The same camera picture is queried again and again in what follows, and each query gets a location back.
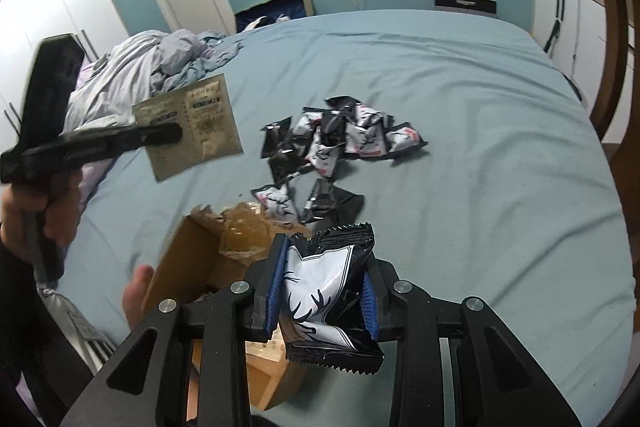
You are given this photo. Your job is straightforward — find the brown cardboard box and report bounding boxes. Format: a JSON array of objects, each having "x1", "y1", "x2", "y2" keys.
[{"x1": 142, "y1": 202, "x2": 313, "y2": 412}]

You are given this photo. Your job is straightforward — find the person's left hand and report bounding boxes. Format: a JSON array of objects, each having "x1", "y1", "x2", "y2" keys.
[{"x1": 0, "y1": 169, "x2": 83, "y2": 255}]

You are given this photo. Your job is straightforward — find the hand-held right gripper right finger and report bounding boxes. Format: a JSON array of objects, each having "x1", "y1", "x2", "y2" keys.
[{"x1": 361, "y1": 257, "x2": 583, "y2": 427}]

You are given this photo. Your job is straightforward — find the beige printed paper sachet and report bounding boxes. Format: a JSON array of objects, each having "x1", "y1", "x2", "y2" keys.
[{"x1": 131, "y1": 74, "x2": 245, "y2": 182}]

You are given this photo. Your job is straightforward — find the black strap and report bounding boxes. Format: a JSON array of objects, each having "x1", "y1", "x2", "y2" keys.
[{"x1": 544, "y1": 18, "x2": 562, "y2": 56}]

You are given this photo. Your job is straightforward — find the white cabinet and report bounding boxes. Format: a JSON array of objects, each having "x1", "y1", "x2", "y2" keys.
[{"x1": 530, "y1": 0, "x2": 607, "y2": 80}]

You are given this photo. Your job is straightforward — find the black bag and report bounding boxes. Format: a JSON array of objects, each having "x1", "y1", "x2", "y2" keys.
[{"x1": 434, "y1": 0, "x2": 498, "y2": 16}]

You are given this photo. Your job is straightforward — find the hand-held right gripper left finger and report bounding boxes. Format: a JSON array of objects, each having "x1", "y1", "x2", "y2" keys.
[{"x1": 60, "y1": 234, "x2": 291, "y2": 427}]

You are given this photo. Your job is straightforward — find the grey crumpled duvet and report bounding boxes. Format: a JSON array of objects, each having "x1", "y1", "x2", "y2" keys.
[{"x1": 65, "y1": 29, "x2": 246, "y2": 142}]

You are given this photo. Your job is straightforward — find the white striped cloth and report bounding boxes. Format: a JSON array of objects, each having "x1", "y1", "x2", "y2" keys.
[{"x1": 40, "y1": 287, "x2": 118, "y2": 370}]

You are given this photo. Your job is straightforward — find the black white snack packet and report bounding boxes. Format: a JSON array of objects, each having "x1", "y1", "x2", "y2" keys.
[{"x1": 280, "y1": 222, "x2": 385, "y2": 375}]

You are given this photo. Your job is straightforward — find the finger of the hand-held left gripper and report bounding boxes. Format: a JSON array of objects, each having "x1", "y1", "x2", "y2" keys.
[{"x1": 107, "y1": 122, "x2": 183, "y2": 154}]

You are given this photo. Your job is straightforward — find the person's left forearm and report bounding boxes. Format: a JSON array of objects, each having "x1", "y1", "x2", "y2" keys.
[{"x1": 0, "y1": 242, "x2": 98, "y2": 427}]

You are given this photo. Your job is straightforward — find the lavender blanket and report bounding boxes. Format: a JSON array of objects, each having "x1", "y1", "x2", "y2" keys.
[{"x1": 72, "y1": 62, "x2": 118, "y2": 212}]

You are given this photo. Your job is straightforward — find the pile of snack packets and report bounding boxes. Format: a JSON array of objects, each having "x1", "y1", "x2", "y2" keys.
[{"x1": 250, "y1": 96, "x2": 426, "y2": 225}]

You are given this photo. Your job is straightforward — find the brown wooden chair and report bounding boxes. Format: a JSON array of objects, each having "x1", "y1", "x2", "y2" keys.
[{"x1": 589, "y1": 0, "x2": 640, "y2": 202}]

